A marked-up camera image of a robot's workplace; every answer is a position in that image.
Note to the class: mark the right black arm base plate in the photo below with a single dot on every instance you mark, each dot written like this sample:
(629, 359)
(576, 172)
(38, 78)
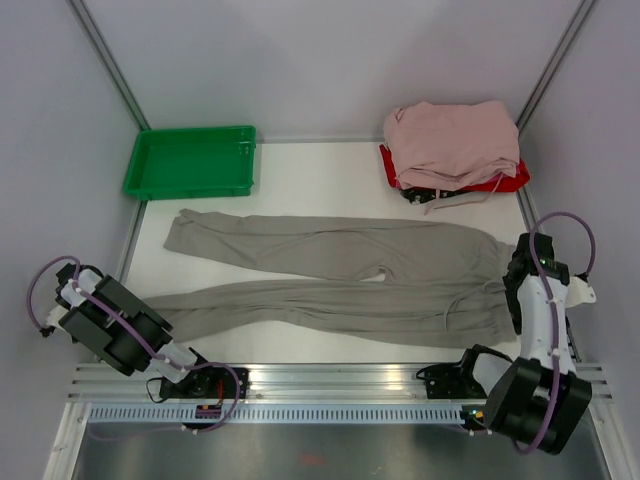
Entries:
(450, 382)

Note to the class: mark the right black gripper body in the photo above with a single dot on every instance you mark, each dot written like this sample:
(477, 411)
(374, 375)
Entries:
(513, 305)

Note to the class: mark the left aluminium frame post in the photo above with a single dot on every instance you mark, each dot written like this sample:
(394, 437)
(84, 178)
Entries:
(108, 61)

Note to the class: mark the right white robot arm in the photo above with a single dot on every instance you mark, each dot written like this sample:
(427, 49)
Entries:
(536, 399)

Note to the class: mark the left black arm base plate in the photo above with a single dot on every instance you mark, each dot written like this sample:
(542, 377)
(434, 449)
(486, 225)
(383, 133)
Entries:
(208, 383)

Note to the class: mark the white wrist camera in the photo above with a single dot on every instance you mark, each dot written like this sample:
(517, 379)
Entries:
(50, 320)
(579, 292)

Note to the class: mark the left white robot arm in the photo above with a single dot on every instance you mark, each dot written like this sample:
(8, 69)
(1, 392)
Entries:
(119, 328)

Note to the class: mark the grey trousers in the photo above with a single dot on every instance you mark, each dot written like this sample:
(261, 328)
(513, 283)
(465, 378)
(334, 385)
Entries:
(395, 281)

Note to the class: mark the right aluminium frame post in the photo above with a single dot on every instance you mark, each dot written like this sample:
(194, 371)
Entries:
(569, 37)

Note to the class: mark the slotted grey cable duct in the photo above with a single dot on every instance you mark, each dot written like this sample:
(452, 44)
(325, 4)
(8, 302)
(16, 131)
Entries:
(445, 414)

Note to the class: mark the aluminium mounting rail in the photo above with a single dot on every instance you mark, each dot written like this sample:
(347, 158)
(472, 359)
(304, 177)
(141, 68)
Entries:
(270, 383)

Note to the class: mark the pink folded trousers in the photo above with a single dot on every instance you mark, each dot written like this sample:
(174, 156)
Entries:
(450, 147)

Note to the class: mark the green plastic tray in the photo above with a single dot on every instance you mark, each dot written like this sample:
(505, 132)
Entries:
(190, 163)

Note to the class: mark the red folded garment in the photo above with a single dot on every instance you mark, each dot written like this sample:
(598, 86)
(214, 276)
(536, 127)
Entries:
(499, 183)

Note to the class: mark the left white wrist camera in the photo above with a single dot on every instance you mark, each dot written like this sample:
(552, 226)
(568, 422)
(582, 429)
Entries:
(50, 320)

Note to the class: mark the aluminium frame post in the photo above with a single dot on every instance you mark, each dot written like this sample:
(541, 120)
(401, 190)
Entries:
(108, 61)
(569, 37)

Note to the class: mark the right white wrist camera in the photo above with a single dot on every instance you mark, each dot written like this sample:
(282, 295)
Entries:
(579, 292)

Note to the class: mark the dark patterned folded garment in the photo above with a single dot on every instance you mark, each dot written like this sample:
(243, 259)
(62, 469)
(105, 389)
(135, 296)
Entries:
(425, 195)

